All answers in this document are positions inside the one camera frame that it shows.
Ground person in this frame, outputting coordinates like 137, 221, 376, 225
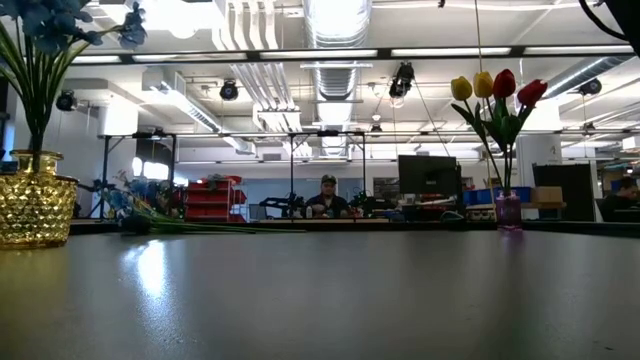
304, 173, 351, 220
598, 175, 640, 224

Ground overhead light bar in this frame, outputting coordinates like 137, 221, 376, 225
69, 45, 636, 64

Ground gold textured glass vase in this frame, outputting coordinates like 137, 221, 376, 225
0, 149, 80, 250

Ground black computer monitor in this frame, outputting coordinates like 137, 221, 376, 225
398, 154, 463, 199

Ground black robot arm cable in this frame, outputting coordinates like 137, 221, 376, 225
578, 0, 629, 43

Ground blue artificial flower stem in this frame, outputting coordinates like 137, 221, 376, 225
102, 172, 307, 236
0, 0, 104, 174
34, 2, 149, 171

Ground black metal rig frame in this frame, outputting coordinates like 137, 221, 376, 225
288, 129, 368, 219
97, 130, 177, 221

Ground red bin shelf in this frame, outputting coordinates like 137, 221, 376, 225
184, 175, 248, 223

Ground white column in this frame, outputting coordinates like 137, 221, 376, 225
516, 134, 563, 189

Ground purple glass vase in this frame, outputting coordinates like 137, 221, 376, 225
494, 189, 524, 231

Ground blue storage bins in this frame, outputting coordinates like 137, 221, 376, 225
462, 186, 532, 207

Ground cardboard box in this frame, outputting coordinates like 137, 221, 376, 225
530, 186, 564, 204

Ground red artificial tulip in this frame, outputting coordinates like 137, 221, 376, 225
502, 78, 549, 194
487, 68, 519, 194

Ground black panel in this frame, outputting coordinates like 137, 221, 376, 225
532, 163, 596, 222

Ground silver ventilation duct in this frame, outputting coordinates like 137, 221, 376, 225
302, 0, 374, 102

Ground yellow artificial tulip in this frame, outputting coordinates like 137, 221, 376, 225
473, 71, 509, 194
450, 75, 506, 194

